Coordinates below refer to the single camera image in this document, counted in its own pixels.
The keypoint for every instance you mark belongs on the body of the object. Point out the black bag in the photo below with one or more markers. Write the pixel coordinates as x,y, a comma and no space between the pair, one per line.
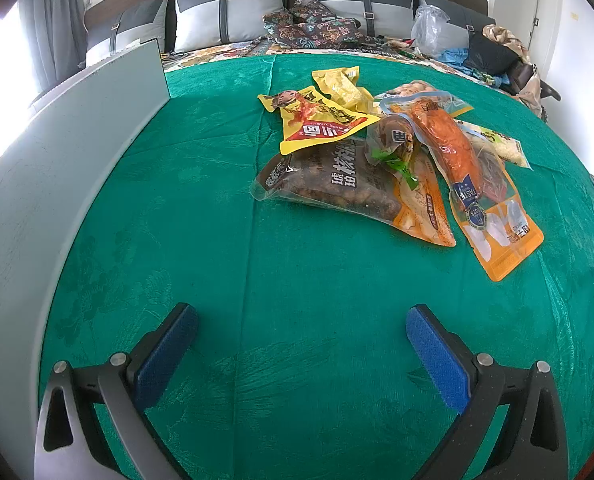
489,52

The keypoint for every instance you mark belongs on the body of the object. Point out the clear orange-trimmed snack packet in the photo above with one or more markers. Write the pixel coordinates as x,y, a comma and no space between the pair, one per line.
422,210

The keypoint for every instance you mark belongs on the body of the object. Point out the small colourful wrappers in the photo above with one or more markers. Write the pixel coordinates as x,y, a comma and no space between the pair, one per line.
399,47

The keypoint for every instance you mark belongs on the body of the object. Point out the dark patterned cloth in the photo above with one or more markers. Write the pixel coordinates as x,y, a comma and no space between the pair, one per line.
317,25

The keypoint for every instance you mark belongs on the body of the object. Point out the clear white snack packet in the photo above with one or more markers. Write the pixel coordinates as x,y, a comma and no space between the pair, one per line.
502,145

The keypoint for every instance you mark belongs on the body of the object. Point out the yellow cartoon snack packet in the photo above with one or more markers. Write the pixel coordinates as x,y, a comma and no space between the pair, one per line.
317,125

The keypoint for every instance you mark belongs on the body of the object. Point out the clear plastic bag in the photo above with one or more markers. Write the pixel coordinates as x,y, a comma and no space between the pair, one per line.
429,27

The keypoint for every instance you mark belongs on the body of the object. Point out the brown walnut snack packet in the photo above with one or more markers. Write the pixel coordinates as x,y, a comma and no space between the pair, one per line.
327,180

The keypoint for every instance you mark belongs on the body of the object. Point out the brown chair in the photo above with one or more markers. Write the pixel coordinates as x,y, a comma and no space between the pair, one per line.
524,77

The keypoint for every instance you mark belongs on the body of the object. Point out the grey flat board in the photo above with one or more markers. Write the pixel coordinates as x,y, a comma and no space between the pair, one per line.
52,160

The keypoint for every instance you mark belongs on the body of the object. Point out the small brown snack packet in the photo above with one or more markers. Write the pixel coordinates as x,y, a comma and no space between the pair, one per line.
392,137

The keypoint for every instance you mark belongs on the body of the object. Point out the blue cloth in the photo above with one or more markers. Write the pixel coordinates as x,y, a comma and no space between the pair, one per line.
454,57

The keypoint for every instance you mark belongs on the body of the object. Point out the white food-picture snack packet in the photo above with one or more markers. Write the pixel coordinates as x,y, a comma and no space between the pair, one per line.
417,89

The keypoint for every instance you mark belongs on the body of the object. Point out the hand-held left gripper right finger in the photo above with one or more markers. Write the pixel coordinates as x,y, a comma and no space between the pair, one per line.
437,360

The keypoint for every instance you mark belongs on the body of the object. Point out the large orange snack packet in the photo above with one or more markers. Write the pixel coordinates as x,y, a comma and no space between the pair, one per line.
502,235

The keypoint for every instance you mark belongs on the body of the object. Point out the blue-rimmed orange sausage packet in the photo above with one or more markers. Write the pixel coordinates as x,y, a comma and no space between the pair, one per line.
447,145

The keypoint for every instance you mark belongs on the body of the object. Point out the dark red snack packet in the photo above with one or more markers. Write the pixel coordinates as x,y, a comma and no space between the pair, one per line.
494,180

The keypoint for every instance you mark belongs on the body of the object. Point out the plain yellow snack packet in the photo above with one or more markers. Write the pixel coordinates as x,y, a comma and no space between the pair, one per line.
339,87

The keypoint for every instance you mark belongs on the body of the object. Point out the grey curtain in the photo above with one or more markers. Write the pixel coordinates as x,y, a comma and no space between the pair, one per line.
52,20

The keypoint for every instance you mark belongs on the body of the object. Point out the floral bedsheet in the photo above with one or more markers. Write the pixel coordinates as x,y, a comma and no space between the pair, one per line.
212,55

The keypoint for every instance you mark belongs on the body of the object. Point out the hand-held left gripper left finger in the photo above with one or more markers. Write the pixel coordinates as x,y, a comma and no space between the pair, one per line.
169,355

